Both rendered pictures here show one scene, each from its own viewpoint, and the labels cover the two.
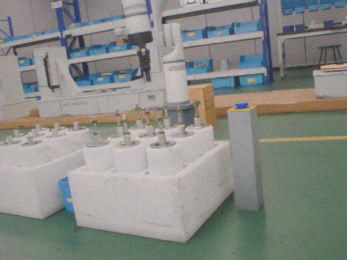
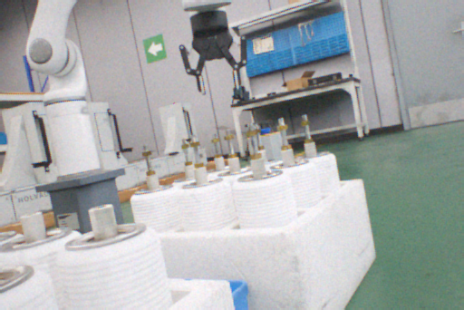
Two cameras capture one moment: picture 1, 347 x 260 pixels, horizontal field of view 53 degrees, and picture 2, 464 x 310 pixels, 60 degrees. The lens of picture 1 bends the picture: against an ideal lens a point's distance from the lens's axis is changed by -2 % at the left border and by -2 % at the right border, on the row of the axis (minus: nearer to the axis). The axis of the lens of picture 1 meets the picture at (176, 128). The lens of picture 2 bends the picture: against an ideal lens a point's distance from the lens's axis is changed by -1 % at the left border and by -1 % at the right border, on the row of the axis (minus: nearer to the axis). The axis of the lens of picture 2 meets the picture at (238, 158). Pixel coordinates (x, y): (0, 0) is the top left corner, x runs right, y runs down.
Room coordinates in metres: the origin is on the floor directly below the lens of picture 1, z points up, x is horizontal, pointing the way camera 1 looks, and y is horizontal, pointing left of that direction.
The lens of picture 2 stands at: (1.08, 0.90, 0.32)
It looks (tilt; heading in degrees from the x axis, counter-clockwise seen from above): 3 degrees down; 272
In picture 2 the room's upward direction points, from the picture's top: 11 degrees counter-clockwise
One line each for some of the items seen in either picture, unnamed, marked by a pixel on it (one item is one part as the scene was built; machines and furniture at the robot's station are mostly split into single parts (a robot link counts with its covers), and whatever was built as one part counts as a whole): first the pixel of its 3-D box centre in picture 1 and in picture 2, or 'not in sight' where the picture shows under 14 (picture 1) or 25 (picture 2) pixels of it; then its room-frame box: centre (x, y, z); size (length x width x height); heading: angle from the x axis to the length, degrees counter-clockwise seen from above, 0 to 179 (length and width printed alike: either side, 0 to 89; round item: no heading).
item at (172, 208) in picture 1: (156, 182); (251, 249); (1.12, 0.09, 0.09); 0.39 x 0.39 x 0.18; 61
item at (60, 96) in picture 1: (106, 73); not in sight; (3.63, 0.64, 0.45); 1.45 x 0.57 x 0.74; 67
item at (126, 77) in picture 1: (128, 75); not in sight; (6.51, 0.75, 0.36); 0.50 x 0.38 x 0.21; 158
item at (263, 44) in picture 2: not in sight; (263, 43); (0.67, -4.87, 1.54); 0.32 x 0.02 x 0.25; 157
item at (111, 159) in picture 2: not in sight; (139, 142); (2.14, -2.92, 0.45); 1.51 x 0.57 x 0.74; 67
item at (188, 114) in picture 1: (182, 137); (94, 238); (1.49, -0.02, 0.15); 0.15 x 0.15 x 0.30; 67
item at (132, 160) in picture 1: (133, 173); (298, 212); (1.02, 0.15, 0.16); 0.10 x 0.10 x 0.18
